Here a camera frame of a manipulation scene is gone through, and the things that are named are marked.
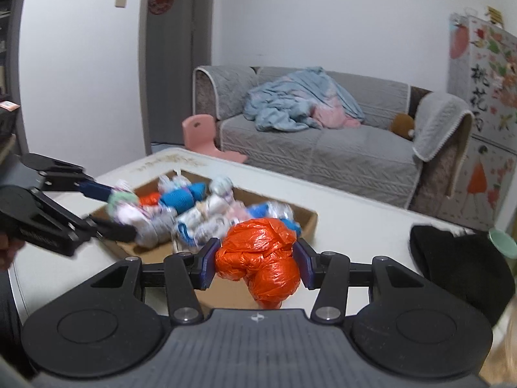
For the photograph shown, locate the white blue-striped socks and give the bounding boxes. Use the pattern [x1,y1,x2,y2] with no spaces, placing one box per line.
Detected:
[174,206,227,252]

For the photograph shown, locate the blue sock bundle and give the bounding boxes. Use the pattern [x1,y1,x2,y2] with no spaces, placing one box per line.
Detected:
[159,184,207,209]

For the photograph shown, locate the dark shelf unit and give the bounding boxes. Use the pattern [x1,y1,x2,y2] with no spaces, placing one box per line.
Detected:
[0,0,32,158]

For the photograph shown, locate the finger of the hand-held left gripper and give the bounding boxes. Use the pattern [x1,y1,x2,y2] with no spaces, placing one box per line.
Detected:
[22,154,116,203]
[78,217,137,244]

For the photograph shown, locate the blue and pink blanket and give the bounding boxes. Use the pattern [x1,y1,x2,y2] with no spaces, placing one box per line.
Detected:
[243,67,364,132]

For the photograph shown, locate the pink white green sock bundle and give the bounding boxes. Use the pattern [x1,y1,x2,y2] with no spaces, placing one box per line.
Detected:
[107,188,140,227]

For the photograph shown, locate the yellow item on cabinet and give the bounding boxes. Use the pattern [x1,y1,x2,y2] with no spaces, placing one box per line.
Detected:
[484,6,506,30]

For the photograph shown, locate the white purple sock bundle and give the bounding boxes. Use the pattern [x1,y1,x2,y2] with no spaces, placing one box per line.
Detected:
[208,177,234,203]

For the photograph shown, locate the pale green cup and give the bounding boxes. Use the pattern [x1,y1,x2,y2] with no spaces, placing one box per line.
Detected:
[488,227,517,258]

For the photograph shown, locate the grey quilted armrest cover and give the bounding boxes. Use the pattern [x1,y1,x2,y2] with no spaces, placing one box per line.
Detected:
[193,66,258,121]
[412,92,475,162]

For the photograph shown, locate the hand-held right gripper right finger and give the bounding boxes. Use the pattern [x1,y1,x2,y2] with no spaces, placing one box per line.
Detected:
[293,238,429,326]

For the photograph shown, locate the pink plastic chair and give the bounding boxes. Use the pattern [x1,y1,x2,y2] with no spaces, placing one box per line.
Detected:
[182,115,249,165]

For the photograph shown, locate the grey door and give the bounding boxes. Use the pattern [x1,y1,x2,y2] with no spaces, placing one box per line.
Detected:
[144,0,217,147]

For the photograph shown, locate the orange plastic bag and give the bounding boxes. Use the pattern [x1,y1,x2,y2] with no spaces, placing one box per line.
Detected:
[214,218,302,310]

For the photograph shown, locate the clear plastic bag bundle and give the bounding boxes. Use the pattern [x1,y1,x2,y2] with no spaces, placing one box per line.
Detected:
[264,201,296,222]

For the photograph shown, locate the brown plush toy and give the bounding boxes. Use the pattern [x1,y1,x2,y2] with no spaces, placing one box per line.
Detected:
[390,113,417,142]

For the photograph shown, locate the shallow cardboard box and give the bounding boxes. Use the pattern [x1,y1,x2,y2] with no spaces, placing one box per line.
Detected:
[90,176,319,318]

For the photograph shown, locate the grey sock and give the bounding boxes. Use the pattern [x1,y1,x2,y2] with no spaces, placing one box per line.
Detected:
[134,215,179,247]

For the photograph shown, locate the red round door decoration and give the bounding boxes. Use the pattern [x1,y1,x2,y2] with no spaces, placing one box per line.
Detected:
[148,0,175,15]

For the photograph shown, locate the grey quilted sofa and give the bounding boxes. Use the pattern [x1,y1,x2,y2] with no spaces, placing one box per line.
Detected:
[193,66,476,218]

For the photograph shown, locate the person's left hand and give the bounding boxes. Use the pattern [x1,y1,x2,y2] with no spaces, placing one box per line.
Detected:
[0,238,19,271]

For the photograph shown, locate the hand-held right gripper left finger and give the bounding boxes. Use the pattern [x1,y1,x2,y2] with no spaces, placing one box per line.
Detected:
[87,238,222,326]

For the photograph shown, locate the white fluffy sock bundle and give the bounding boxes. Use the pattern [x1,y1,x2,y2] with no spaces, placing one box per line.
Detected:
[157,174,191,195]

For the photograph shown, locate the black knitted cloth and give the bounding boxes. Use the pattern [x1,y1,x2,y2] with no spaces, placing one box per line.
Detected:
[409,224,511,326]

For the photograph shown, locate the floral printed cabinet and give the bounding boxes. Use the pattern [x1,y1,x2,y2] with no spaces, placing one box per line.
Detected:
[438,12,517,232]

